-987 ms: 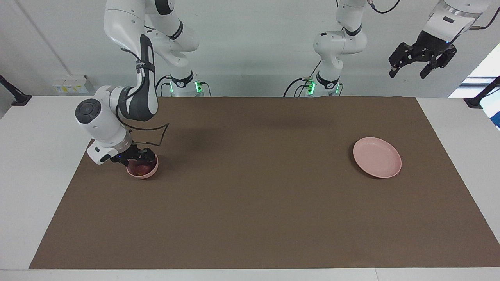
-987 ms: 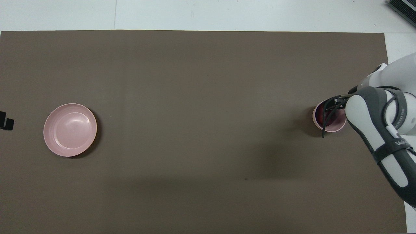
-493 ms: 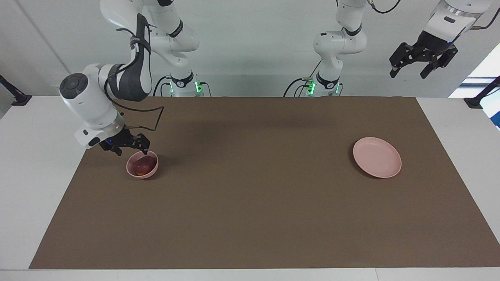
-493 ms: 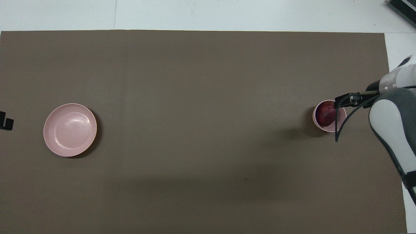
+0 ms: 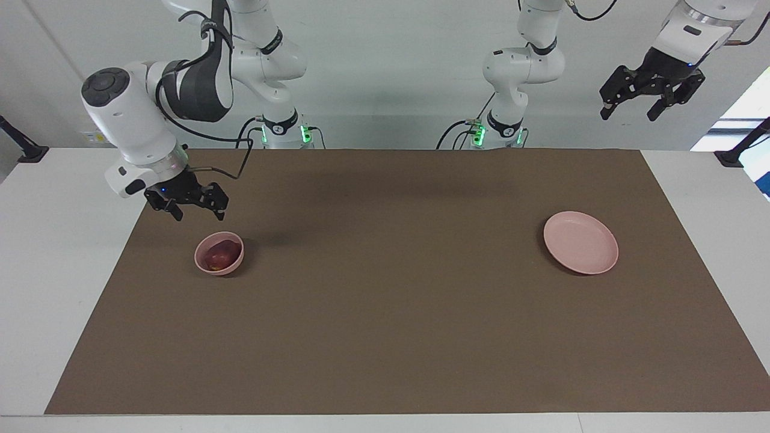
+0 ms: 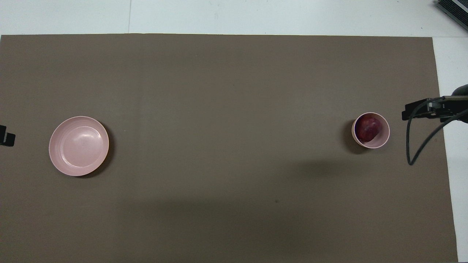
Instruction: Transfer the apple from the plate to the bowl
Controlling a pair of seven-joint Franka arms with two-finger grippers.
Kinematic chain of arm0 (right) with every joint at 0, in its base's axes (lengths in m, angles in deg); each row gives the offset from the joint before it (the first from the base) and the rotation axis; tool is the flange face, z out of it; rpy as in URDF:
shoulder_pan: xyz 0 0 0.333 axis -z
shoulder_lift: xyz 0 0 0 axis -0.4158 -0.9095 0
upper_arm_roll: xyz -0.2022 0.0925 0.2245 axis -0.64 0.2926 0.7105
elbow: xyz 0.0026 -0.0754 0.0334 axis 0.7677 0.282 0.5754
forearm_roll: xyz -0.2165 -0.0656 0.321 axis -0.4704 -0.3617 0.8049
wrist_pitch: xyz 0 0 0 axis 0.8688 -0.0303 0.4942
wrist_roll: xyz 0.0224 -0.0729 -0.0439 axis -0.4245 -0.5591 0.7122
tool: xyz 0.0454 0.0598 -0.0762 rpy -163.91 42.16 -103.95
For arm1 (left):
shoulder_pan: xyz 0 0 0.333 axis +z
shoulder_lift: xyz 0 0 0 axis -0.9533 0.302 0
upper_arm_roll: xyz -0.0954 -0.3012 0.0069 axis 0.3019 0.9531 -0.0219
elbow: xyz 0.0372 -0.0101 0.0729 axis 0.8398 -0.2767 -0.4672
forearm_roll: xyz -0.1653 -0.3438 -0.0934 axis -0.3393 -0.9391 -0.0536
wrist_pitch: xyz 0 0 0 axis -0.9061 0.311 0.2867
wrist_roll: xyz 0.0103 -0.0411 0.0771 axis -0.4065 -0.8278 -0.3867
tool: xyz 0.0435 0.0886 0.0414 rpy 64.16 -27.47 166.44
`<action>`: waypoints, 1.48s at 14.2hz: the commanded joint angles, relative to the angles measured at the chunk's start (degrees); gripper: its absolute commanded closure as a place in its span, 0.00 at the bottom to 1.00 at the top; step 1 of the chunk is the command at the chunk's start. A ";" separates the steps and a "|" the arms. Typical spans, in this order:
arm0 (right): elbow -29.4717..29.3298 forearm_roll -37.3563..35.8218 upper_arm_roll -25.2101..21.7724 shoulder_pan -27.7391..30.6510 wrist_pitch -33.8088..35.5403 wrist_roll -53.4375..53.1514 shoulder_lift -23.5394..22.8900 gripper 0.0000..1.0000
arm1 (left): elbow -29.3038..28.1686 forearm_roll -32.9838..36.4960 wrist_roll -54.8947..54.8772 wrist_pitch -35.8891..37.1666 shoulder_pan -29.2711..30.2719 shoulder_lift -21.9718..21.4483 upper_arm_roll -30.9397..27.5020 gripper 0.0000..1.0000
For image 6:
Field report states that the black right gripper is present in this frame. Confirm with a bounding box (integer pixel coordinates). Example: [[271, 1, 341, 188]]
[[402, 85, 468, 123]]

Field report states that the red apple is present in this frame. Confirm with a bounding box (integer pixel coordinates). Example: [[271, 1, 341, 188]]
[[356, 116, 382, 144]]

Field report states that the pink bowl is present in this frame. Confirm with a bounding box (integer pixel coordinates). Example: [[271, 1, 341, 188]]
[[351, 112, 390, 149]]

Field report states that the pink plate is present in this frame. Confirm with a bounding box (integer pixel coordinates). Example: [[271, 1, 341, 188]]
[[49, 116, 110, 177]]

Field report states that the grey ribbed device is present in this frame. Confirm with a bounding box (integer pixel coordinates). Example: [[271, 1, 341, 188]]
[[434, 0, 468, 31]]

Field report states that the brown table mat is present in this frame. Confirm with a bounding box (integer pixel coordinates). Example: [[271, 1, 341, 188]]
[[0, 34, 458, 263]]

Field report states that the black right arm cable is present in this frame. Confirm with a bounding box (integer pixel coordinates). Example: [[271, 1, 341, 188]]
[[407, 99, 468, 165]]

